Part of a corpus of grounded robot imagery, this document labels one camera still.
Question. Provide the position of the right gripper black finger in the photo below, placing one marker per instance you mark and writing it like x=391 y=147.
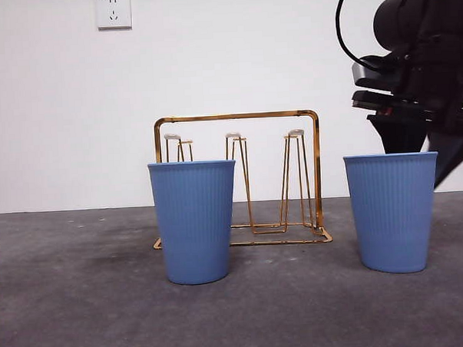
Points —
x=401 y=139
x=455 y=148

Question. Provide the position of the blue ribbed cup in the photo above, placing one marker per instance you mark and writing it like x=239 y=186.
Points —
x=195 y=229
x=393 y=220

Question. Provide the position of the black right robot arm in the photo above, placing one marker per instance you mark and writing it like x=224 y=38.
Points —
x=405 y=16

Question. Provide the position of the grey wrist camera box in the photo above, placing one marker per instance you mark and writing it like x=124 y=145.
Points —
x=369 y=77

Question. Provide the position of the white wall socket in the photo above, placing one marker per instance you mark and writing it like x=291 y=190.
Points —
x=114 y=13

